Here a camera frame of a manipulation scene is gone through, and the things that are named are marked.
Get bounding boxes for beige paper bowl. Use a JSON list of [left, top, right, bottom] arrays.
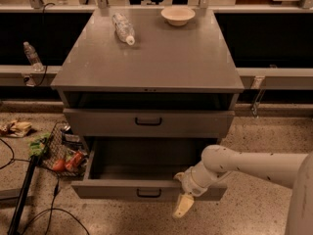
[[161, 7, 196, 26]]

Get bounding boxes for green leafy toy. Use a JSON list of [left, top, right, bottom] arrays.
[[28, 133, 50, 157]]

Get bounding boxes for red tomato toy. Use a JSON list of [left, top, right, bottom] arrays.
[[52, 159, 66, 172]]

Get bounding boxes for grey top drawer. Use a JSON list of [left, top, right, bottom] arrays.
[[64, 109, 235, 138]]

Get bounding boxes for red orange snack packet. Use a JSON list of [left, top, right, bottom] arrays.
[[66, 151, 84, 172]]

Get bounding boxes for black metal pole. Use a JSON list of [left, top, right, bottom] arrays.
[[7, 156, 38, 235]]

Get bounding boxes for metal bracket clamp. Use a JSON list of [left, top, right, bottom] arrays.
[[250, 76, 265, 118]]

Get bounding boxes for grey drawer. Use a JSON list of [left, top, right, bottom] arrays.
[[64, 109, 235, 138], [72, 137, 215, 202]]

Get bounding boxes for crumpled snack bag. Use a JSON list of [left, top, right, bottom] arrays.
[[0, 120, 31, 138]]

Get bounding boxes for upright plastic bottle on ledge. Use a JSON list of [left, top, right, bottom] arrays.
[[23, 42, 44, 72]]

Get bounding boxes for grey metal drawer cabinet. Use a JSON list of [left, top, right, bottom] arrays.
[[50, 7, 246, 149]]

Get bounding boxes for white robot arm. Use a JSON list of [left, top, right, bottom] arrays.
[[173, 145, 313, 235]]

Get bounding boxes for black wire mesh basket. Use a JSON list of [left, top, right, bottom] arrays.
[[42, 122, 89, 177]]

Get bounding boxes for clear plastic water bottle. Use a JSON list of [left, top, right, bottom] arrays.
[[112, 13, 135, 46]]

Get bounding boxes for black cable on floor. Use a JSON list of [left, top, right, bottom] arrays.
[[0, 137, 91, 235]]

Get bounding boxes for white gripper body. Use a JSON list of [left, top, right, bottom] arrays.
[[180, 168, 207, 197]]

